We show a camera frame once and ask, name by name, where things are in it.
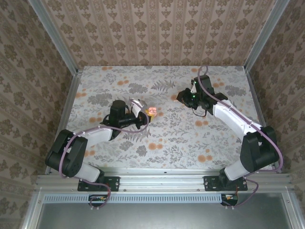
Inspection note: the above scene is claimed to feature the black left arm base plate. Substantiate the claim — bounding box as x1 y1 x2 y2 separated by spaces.
78 176 120 192

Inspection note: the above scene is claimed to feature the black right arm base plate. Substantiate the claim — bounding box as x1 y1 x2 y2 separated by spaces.
203 176 249 193

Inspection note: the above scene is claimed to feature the grey metal base panel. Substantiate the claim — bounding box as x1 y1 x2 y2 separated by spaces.
21 190 305 229

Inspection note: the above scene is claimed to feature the aluminium frame post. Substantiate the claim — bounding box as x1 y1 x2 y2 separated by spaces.
244 0 291 72
28 0 79 76

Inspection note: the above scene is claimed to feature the black electronics box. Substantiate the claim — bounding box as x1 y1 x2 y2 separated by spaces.
221 193 239 206
88 194 108 207

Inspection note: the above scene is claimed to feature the aluminium mounting rail beam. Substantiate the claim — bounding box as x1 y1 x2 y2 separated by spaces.
35 167 294 193

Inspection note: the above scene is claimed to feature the aluminium table side rail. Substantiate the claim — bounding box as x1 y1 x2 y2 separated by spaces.
46 69 83 174
245 70 282 174

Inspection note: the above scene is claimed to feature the grey slotted cable duct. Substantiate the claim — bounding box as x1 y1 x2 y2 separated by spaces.
44 193 224 204

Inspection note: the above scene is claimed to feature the floral patterned table cover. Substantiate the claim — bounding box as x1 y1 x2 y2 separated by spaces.
49 65 275 171

